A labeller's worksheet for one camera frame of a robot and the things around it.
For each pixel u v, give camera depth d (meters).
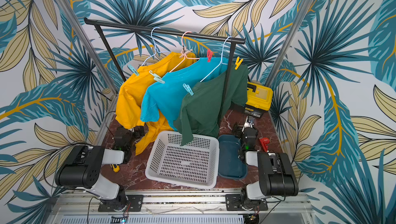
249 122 0.78
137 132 0.84
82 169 0.46
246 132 0.72
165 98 0.73
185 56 0.72
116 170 0.83
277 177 0.46
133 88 0.64
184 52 0.72
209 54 0.98
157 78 0.65
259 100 0.95
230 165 1.12
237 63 0.69
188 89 0.58
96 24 0.60
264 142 0.93
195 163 0.86
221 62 0.61
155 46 0.94
